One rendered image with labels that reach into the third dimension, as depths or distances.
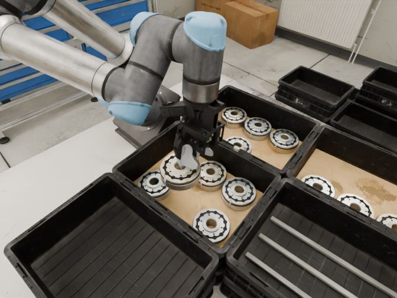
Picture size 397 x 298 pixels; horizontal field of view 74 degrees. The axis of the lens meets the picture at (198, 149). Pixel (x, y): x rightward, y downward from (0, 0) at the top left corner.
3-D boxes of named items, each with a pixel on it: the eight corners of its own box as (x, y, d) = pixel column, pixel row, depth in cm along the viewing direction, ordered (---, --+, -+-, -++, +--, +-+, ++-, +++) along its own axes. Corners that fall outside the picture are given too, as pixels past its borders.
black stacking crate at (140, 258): (25, 269, 68) (2, 249, 60) (117, 194, 84) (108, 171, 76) (127, 403, 51) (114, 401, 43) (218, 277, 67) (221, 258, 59)
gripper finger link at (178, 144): (175, 162, 62) (181, 129, 58) (171, 159, 63) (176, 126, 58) (188, 155, 66) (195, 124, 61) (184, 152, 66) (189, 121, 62)
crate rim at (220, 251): (110, 175, 78) (108, 169, 76) (178, 124, 94) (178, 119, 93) (221, 261, 60) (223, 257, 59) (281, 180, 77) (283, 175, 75)
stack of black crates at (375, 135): (312, 157, 188) (329, 119, 164) (331, 137, 203) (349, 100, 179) (370, 190, 169) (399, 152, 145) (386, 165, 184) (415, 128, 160)
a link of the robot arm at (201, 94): (174, 75, 52) (200, 64, 57) (174, 96, 55) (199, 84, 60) (204, 89, 48) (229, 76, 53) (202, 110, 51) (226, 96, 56)
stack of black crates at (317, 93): (264, 130, 208) (277, 80, 176) (285, 114, 223) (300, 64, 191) (311, 157, 188) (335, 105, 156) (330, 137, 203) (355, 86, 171)
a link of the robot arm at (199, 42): (197, 6, 50) (237, 16, 46) (193, 63, 57) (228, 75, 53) (171, 14, 44) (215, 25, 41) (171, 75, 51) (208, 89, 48)
